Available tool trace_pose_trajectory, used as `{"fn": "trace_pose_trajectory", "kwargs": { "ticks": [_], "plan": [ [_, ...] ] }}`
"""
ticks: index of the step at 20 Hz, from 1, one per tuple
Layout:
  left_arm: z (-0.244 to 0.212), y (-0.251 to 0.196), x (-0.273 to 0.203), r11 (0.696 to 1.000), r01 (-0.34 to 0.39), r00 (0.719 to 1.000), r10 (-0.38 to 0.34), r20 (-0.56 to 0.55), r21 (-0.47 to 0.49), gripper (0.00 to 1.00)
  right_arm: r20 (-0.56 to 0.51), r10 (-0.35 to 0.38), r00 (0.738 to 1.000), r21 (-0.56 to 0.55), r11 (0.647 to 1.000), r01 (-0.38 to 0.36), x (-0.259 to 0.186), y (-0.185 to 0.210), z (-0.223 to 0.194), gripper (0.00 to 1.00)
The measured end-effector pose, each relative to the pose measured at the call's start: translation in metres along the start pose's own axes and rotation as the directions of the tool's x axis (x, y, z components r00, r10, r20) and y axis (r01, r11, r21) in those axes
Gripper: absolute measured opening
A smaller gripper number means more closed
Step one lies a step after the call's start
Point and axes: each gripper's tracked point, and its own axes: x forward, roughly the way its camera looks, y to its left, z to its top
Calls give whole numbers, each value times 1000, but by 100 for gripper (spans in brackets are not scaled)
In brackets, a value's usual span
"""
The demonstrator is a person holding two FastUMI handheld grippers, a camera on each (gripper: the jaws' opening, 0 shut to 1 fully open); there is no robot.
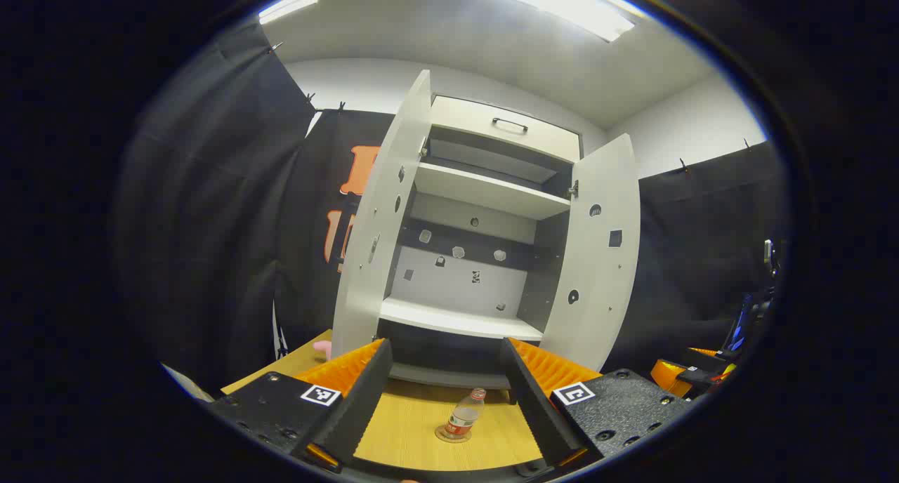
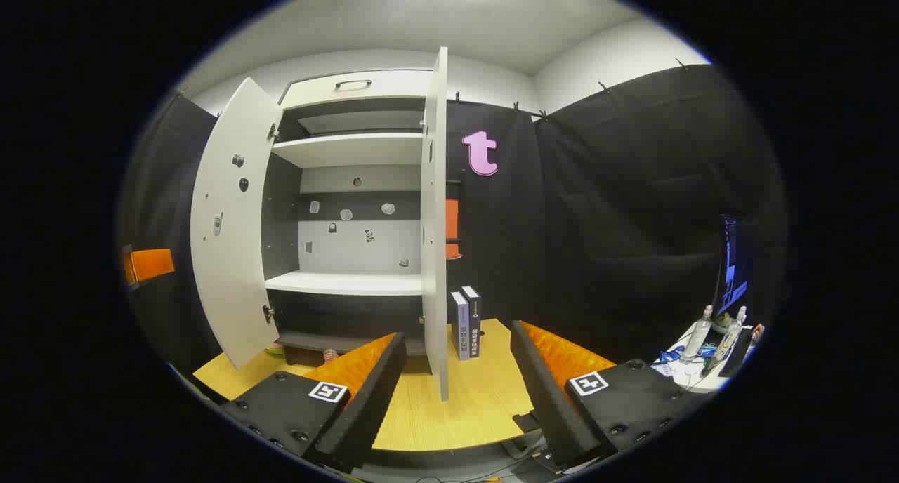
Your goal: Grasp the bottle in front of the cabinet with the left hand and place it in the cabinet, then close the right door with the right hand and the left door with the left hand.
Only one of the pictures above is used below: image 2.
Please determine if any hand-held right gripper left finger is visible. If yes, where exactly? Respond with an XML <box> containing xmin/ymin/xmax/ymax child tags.
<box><xmin>221</xmin><ymin>332</ymin><xmax>408</xmax><ymax>473</ymax></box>

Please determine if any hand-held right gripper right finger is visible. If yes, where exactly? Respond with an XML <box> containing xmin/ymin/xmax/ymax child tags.
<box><xmin>509</xmin><ymin>320</ymin><xmax>696</xmax><ymax>470</ymax></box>

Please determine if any white cabinet door phone sticker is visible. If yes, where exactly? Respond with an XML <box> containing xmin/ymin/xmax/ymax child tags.
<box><xmin>190</xmin><ymin>77</ymin><xmax>284</xmax><ymax>369</ymax></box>

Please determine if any dark navy book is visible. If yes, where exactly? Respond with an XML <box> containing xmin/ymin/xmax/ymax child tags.
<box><xmin>461</xmin><ymin>286</ymin><xmax>483</xmax><ymax>357</ymax></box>

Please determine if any light grey book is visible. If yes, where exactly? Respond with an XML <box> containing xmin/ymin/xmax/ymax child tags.
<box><xmin>450</xmin><ymin>291</ymin><xmax>470</xmax><ymax>361</ymax></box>

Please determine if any white and grey cabinet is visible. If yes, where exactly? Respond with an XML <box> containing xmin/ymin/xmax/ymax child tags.
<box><xmin>260</xmin><ymin>69</ymin><xmax>450</xmax><ymax>371</ymax></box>

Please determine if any white spray bottle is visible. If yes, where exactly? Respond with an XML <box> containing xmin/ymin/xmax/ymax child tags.
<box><xmin>685</xmin><ymin>305</ymin><xmax>714</xmax><ymax>361</ymax></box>
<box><xmin>713</xmin><ymin>306</ymin><xmax>747</xmax><ymax>371</ymax></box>

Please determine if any black backdrop cloth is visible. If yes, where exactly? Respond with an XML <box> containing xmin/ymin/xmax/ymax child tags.
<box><xmin>119</xmin><ymin>62</ymin><xmax>787</xmax><ymax>371</ymax></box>

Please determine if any computer monitor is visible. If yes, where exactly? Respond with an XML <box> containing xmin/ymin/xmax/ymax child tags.
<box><xmin>713</xmin><ymin>214</ymin><xmax>752</xmax><ymax>322</ymax></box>

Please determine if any white cabinet drawer front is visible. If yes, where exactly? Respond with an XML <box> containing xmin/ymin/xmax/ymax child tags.
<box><xmin>281</xmin><ymin>69</ymin><xmax>433</xmax><ymax>110</ymax></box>

